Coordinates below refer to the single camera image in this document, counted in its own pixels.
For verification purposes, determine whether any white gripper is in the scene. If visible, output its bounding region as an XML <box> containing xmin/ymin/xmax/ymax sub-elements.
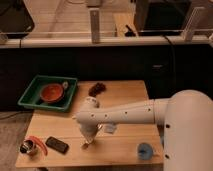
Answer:
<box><xmin>80</xmin><ymin>124</ymin><xmax>99</xmax><ymax>145</ymax></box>

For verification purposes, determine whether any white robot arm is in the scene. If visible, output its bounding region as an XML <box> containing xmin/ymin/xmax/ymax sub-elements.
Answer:
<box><xmin>76</xmin><ymin>90</ymin><xmax>213</xmax><ymax>171</ymax></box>

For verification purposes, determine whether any blue plastic cup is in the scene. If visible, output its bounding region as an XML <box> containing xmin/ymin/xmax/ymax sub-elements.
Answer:
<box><xmin>137</xmin><ymin>143</ymin><xmax>154</xmax><ymax>160</ymax></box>

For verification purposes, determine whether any small metal cup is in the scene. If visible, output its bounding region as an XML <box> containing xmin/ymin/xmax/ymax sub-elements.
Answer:
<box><xmin>19</xmin><ymin>139</ymin><xmax>37</xmax><ymax>156</ymax></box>

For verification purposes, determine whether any blue crumpled cloth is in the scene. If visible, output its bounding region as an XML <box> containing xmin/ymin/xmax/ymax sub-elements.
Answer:
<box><xmin>104</xmin><ymin>124</ymin><xmax>117</xmax><ymax>134</ymax></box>

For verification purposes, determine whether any black smartphone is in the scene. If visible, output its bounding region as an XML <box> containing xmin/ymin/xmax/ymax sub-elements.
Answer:
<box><xmin>45</xmin><ymin>137</ymin><xmax>69</xmax><ymax>154</ymax></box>

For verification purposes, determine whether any wooden table board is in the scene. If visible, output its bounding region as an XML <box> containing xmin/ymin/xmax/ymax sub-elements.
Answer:
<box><xmin>15</xmin><ymin>79</ymin><xmax>167</xmax><ymax>169</ymax></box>

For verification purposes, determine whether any bunch of dark grapes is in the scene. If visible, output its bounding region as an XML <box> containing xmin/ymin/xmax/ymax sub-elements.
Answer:
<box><xmin>88</xmin><ymin>82</ymin><xmax>106</xmax><ymax>97</ymax></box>

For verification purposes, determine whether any red chili pepper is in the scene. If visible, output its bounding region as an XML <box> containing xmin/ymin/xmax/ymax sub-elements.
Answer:
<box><xmin>27</xmin><ymin>136</ymin><xmax>48</xmax><ymax>156</ymax></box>

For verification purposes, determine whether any small object in bin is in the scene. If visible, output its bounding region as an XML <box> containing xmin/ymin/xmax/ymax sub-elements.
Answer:
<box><xmin>62</xmin><ymin>81</ymin><xmax>69</xmax><ymax>90</ymax></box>

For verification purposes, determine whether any orange bowl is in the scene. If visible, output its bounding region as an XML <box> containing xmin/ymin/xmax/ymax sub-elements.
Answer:
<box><xmin>40</xmin><ymin>83</ymin><xmax>64</xmax><ymax>103</ymax></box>

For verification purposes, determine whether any green plastic bin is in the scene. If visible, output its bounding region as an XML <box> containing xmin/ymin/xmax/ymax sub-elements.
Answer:
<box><xmin>18</xmin><ymin>75</ymin><xmax>78</xmax><ymax>112</ymax></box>

